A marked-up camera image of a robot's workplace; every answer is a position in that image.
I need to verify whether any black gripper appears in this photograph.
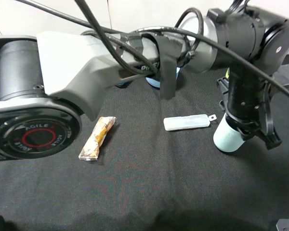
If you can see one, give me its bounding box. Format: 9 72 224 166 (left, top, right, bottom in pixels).
217 67 281 150

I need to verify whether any teal green cup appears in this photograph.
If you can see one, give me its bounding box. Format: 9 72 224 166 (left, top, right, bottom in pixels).
213 114 245 153

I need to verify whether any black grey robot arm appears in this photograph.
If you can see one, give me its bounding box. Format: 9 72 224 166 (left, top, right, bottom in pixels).
0 0 289 161

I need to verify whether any white plastic case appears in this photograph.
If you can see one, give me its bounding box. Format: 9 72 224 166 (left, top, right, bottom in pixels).
163 114 217 131

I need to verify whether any light blue bowl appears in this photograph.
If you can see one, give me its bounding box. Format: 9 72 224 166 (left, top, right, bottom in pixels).
145 67 181 89

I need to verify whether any blue eraser block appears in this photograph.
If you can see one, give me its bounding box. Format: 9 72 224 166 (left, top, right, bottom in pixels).
116 82 131 89

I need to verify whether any black tablecloth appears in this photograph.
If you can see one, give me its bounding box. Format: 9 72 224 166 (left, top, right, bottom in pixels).
0 65 289 231

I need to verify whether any grey base corner right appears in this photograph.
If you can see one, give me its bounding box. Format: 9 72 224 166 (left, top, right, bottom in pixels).
276 219 289 231

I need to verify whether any brown snack packet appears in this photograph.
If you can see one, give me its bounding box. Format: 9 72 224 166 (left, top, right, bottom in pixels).
79 116 116 161

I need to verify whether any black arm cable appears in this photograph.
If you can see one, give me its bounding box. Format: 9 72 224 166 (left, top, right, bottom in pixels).
14 0 289 99

